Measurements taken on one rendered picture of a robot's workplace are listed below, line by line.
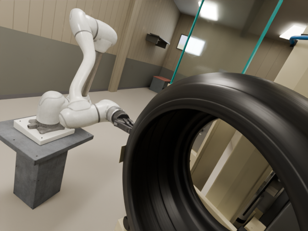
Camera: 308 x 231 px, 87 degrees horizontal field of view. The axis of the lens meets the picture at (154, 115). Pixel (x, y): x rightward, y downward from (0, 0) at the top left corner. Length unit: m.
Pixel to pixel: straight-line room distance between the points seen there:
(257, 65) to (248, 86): 8.19
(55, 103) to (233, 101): 1.18
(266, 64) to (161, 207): 8.18
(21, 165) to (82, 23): 1.15
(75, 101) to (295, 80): 0.86
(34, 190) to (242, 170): 1.46
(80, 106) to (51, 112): 0.52
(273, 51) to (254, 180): 8.09
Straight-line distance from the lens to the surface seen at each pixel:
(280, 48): 8.73
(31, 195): 1.73
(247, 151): 0.72
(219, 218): 0.83
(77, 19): 1.16
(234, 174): 0.76
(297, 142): 0.29
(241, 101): 0.30
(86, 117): 0.84
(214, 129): 1.18
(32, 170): 1.57
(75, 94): 0.90
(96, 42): 1.23
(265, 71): 8.56
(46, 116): 1.36
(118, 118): 0.79
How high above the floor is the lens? 1.44
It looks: 19 degrees down
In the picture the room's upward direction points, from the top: 21 degrees clockwise
